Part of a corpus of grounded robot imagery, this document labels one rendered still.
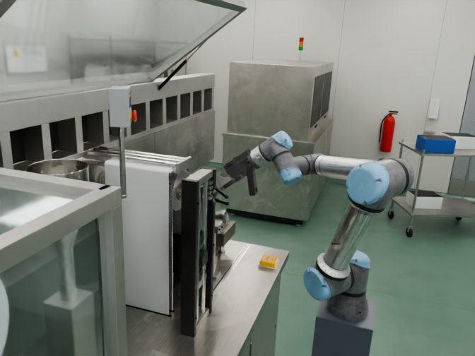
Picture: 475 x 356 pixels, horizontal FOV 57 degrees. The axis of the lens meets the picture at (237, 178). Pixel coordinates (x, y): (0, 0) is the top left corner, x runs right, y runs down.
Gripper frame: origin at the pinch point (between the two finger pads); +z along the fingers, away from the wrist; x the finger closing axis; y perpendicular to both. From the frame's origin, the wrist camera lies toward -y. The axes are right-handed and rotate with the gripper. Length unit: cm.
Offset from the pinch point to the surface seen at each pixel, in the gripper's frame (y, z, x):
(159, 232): 1.3, 9.0, 37.0
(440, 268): -177, -14, -230
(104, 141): 39.8, 15.8, 22.8
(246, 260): -33.4, 16.7, -12.6
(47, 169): 32, 0, 71
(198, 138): 28, 26, -64
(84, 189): 17, -32, 101
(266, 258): -37.2, 8.5, -13.6
